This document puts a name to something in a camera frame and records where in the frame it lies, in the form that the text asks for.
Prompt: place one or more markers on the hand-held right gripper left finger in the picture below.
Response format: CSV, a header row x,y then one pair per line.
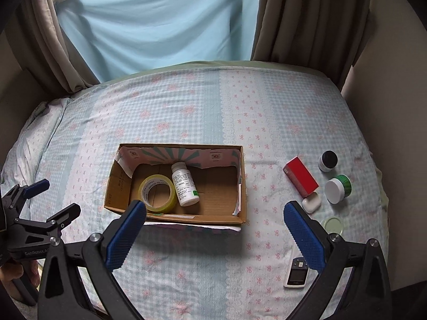
x,y
124,236

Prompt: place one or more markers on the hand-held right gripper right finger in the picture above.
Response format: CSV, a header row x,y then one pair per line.
x,y
305,236

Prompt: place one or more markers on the clear yellowish tape roll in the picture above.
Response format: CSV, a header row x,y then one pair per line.
x,y
165,203

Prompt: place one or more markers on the white earbuds case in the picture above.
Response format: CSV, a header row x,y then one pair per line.
x,y
312,204

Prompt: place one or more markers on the red carton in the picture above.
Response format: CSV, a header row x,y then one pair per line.
x,y
302,176

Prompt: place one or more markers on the white-lid green jar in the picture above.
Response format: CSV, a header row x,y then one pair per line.
x,y
335,190

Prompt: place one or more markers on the light blue window cloth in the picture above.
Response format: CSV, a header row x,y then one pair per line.
x,y
153,23

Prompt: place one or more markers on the checked floral pillow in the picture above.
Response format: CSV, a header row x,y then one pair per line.
x,y
36,133

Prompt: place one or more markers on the brown curtain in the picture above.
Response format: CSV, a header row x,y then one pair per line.
x,y
300,23
50,40

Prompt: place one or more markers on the small white handheld device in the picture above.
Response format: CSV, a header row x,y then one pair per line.
x,y
296,276

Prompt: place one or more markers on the pale green round lid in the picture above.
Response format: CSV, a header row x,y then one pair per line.
x,y
333,225

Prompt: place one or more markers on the cardboard box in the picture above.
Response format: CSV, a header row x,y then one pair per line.
x,y
213,190

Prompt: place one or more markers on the black-lid white jar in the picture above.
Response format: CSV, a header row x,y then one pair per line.
x,y
328,160

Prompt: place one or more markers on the white pill bottle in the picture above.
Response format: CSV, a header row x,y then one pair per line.
x,y
184,186

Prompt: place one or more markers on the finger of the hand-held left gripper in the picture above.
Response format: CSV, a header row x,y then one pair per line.
x,y
66,215
35,186

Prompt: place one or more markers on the person's left hand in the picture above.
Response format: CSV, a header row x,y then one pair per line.
x,y
18,275

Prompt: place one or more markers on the pale green bed sheet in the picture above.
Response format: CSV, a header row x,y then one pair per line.
x,y
166,68

